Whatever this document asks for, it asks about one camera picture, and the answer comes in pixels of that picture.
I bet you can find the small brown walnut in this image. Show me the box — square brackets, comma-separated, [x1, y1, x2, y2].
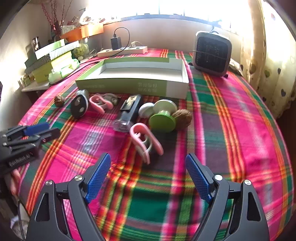
[54, 95, 65, 108]

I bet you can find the black oval three-hole disc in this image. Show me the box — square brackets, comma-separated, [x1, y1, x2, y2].
[70, 89, 89, 119]

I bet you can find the pink clip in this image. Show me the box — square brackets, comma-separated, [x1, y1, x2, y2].
[129, 123, 164, 165]
[89, 94, 114, 114]

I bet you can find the black clear-ended lighter device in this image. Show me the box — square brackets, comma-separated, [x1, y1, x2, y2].
[113, 94, 143, 133]

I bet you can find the white mushroom-shaped knob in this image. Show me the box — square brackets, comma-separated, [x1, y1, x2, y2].
[138, 102, 154, 118]

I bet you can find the green white spool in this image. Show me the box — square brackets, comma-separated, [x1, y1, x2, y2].
[149, 99, 178, 133]

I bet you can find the large brown walnut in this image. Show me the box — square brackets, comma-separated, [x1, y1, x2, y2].
[171, 109, 192, 130]

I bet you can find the person's hand under gripper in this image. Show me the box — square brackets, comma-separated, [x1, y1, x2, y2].
[10, 169, 21, 196]

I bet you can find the white bedside shelf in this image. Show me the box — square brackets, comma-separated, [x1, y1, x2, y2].
[22, 81, 50, 92]

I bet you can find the yellow-green box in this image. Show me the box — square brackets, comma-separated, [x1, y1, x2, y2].
[32, 51, 72, 83]

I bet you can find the green tissue pack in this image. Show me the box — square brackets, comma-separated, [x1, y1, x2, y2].
[48, 59, 80, 85]

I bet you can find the green white flat box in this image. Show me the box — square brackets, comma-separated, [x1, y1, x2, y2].
[25, 39, 65, 68]

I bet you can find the striped grey box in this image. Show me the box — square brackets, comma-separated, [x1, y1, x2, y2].
[25, 41, 80, 74]

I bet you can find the white power strip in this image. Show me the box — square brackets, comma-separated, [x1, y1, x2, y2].
[97, 46, 148, 58]

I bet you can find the plaid pink green bedspread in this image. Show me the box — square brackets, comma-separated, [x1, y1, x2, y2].
[17, 60, 295, 240]

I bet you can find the orange tray box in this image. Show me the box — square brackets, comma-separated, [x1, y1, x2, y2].
[60, 23, 104, 43]

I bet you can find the red flower branches vase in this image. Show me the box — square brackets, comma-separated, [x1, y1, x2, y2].
[40, 0, 73, 36]

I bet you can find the black charger adapter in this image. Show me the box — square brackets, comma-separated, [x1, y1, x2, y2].
[110, 34, 122, 50]

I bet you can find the green white cardboard box tray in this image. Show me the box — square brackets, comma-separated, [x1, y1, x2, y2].
[75, 57, 189, 99]

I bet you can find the heart-patterned cream curtain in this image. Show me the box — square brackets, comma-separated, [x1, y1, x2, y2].
[240, 1, 295, 118]

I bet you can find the grey portable fan heater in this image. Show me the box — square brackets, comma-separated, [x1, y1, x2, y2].
[192, 31, 232, 77]

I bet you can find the black charger cable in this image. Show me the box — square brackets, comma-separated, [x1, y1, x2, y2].
[78, 27, 131, 67]

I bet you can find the white plug with cord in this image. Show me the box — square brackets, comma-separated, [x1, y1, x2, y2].
[129, 41, 142, 48]

